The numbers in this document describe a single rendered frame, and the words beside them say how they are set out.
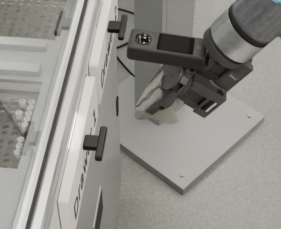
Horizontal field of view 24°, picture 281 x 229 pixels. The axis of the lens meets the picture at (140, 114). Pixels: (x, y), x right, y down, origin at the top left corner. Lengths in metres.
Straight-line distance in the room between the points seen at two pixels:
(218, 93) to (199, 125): 1.37
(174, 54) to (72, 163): 0.26
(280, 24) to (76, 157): 0.41
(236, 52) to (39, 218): 0.36
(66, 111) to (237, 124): 1.36
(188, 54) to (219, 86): 0.08
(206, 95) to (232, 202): 1.24
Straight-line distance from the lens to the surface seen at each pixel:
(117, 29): 1.35
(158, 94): 1.01
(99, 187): 1.56
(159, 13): 2.01
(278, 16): 0.89
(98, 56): 1.26
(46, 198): 0.97
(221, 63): 0.94
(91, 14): 1.26
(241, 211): 2.18
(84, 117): 1.15
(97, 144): 1.13
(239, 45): 0.91
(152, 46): 0.95
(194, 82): 0.96
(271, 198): 2.23
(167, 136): 2.30
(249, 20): 0.90
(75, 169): 1.08
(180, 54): 0.95
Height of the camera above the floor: 1.76
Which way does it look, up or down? 47 degrees down
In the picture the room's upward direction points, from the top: straight up
